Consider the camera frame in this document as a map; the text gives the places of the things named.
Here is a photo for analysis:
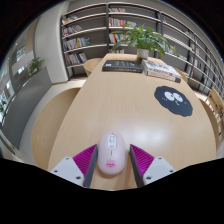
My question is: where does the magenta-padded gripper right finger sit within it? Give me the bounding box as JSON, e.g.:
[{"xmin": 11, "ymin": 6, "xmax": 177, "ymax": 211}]
[{"xmin": 128, "ymin": 143, "xmax": 177, "ymax": 188}]

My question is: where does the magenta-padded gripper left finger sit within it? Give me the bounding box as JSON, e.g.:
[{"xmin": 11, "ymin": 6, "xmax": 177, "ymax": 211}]
[{"xmin": 49, "ymin": 143, "xmax": 100, "ymax": 189}]

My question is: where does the pale pink computer mouse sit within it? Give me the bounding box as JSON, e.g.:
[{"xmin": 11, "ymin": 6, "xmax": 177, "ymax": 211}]
[{"xmin": 96, "ymin": 130, "xmax": 127, "ymax": 176}]

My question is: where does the dark cartoon-eyed mouse pad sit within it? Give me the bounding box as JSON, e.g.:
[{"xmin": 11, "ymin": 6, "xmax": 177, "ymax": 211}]
[{"xmin": 153, "ymin": 85, "xmax": 194, "ymax": 118}]

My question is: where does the book with pale red-lettered spine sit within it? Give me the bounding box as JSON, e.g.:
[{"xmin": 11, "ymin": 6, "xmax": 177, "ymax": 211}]
[{"xmin": 143, "ymin": 69, "xmax": 182, "ymax": 84}]

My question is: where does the wooden slatted chair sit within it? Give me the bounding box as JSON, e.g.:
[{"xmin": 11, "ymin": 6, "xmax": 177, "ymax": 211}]
[{"xmin": 203, "ymin": 87, "xmax": 224, "ymax": 141}]

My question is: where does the white-covered thick book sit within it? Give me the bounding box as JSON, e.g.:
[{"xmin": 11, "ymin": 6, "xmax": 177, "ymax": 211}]
[{"xmin": 141, "ymin": 59, "xmax": 183, "ymax": 81}]

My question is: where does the black hardcover book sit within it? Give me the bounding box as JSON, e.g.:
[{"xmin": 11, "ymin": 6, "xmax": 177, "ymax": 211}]
[{"xmin": 101, "ymin": 59, "xmax": 144, "ymax": 74}]

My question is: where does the small green background plant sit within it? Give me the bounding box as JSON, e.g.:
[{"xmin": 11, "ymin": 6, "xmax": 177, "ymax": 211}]
[{"xmin": 27, "ymin": 56, "xmax": 48, "ymax": 76}]

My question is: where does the green plant in white pot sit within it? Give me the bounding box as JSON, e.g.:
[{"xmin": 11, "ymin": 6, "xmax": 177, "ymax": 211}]
[{"xmin": 111, "ymin": 23, "xmax": 178, "ymax": 63}]

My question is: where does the grey shelf unit with books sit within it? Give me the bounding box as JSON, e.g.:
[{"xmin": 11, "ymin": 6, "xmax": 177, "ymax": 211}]
[{"xmin": 59, "ymin": 1, "xmax": 224, "ymax": 101}]

